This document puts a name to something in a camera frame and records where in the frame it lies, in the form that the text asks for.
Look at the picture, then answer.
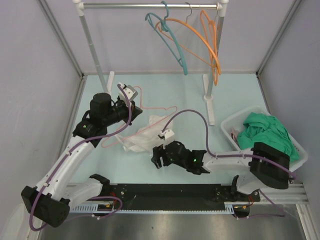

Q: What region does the purple cable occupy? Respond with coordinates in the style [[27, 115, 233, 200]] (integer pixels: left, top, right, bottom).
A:
[[161, 109, 297, 181], [28, 83, 133, 231]]

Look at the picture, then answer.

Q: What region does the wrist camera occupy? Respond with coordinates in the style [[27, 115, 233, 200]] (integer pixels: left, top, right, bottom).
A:
[[158, 129, 175, 149], [119, 82, 138, 102]]

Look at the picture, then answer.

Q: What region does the white metal clothes rack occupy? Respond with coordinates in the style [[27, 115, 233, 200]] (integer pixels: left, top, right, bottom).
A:
[[73, 0, 229, 126]]

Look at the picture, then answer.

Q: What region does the white tank top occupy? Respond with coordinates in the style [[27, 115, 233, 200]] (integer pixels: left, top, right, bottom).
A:
[[115, 115, 170, 154]]

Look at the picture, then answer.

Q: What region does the small orange plastic hanger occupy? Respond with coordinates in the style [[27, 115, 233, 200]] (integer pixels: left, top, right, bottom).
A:
[[200, 10, 221, 86]]

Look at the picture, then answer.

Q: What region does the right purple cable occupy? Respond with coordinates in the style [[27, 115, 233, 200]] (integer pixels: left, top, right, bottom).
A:
[[161, 109, 297, 181]]

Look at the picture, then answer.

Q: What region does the large orange plastic hanger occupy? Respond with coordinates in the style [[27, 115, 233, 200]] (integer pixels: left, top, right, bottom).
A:
[[152, 18, 222, 75]]

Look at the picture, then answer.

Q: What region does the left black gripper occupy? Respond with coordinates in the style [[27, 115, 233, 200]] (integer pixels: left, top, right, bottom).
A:
[[103, 97, 142, 127]]

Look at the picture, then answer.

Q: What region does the white cable duct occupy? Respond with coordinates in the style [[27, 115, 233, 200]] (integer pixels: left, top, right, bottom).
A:
[[72, 201, 237, 215]]

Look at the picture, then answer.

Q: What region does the white plastic basket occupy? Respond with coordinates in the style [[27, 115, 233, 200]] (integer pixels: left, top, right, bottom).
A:
[[220, 106, 308, 172]]

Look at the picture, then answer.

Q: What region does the pink wire hanger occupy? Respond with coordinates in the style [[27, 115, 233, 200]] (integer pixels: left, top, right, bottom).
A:
[[100, 85, 178, 149]]

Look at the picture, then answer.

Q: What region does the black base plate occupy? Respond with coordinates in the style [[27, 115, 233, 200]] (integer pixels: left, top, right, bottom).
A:
[[100, 184, 250, 211]]

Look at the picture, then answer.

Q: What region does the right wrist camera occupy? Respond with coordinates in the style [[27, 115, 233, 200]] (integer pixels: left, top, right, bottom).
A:
[[158, 129, 175, 149]]

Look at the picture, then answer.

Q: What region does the teal plastic hanger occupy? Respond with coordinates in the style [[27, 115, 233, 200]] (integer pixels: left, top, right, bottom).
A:
[[144, 0, 189, 76]]

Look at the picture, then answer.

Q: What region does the pink cloth in basket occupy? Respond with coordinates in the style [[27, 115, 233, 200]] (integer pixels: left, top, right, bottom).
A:
[[230, 127, 241, 145]]

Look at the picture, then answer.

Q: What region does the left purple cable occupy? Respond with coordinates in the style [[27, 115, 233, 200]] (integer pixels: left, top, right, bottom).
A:
[[28, 83, 133, 231]]

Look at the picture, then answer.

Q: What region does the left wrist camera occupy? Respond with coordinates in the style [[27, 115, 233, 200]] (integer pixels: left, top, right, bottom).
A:
[[119, 82, 138, 102]]

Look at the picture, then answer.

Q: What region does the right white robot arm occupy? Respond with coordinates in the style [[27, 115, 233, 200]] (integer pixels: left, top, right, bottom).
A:
[[151, 141, 293, 201]]

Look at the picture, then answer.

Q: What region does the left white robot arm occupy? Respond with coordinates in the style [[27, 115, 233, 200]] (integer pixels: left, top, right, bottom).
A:
[[21, 88, 143, 231]]

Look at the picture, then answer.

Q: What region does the green cloth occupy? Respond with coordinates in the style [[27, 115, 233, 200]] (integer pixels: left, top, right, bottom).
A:
[[237, 112, 300, 162]]

